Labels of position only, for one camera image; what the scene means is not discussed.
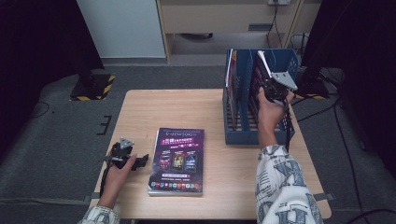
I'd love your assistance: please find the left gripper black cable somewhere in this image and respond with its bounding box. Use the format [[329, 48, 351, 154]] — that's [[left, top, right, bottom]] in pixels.
[[99, 161, 114, 199]]

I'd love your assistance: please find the black hanging power cable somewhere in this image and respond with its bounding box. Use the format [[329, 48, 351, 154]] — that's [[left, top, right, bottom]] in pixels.
[[265, 4, 284, 50]]

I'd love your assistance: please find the white panel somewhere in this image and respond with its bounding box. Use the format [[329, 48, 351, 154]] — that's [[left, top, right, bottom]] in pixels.
[[76, 0, 166, 59]]

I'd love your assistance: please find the blue plastic file rack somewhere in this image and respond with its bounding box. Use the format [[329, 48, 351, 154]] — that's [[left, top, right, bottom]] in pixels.
[[222, 48, 299, 146]]

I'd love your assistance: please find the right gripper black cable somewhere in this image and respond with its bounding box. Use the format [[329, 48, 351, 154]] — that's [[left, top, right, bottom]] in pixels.
[[280, 98, 296, 154]]

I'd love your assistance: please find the black looped cable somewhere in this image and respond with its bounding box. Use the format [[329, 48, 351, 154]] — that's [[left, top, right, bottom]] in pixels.
[[289, 32, 311, 63]]

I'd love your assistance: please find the black curtain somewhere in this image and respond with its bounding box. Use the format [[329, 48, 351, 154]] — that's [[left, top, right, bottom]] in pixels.
[[300, 0, 396, 180], [0, 0, 106, 158]]

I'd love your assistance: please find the person's left hand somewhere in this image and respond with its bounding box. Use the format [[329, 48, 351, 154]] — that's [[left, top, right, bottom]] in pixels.
[[102, 153, 138, 201]]

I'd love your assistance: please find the stand base with hazard stripes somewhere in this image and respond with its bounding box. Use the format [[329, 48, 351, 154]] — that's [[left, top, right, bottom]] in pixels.
[[69, 69, 117, 102], [293, 74, 331, 101]]

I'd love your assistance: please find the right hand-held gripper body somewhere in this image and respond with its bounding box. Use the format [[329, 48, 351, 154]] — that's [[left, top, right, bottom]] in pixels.
[[263, 70, 299, 105]]

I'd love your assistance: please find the purple magazine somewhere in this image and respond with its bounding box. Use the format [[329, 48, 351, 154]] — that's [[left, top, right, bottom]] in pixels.
[[247, 49, 276, 126], [148, 127, 205, 195]]

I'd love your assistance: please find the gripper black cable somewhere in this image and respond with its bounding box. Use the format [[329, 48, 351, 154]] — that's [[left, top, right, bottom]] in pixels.
[[280, 98, 296, 154], [99, 161, 114, 199]]

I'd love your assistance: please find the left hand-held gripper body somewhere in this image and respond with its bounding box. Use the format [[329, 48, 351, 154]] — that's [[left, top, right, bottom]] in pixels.
[[106, 136, 138, 171]]

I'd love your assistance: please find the person's right hand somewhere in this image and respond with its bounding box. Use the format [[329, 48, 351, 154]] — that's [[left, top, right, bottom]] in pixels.
[[256, 86, 295, 135]]

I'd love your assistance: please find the long black floor cable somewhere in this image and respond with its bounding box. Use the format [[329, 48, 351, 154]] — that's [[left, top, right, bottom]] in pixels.
[[332, 92, 371, 224]]

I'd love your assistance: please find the light wooden desk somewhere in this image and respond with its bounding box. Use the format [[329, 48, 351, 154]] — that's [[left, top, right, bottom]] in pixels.
[[155, 0, 323, 64]]

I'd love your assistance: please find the grey label on desk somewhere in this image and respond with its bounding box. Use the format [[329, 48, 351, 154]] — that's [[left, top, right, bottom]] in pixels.
[[247, 23, 274, 33]]

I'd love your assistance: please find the thin black floor cable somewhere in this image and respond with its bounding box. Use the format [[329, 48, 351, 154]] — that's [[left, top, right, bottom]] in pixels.
[[26, 101, 51, 121]]

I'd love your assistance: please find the curved black floor cable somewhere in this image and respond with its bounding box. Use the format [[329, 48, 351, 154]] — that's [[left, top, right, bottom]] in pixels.
[[345, 207, 396, 224]]

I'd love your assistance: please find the black book with red print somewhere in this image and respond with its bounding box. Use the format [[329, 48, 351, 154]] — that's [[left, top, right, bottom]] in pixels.
[[224, 49, 241, 133]]

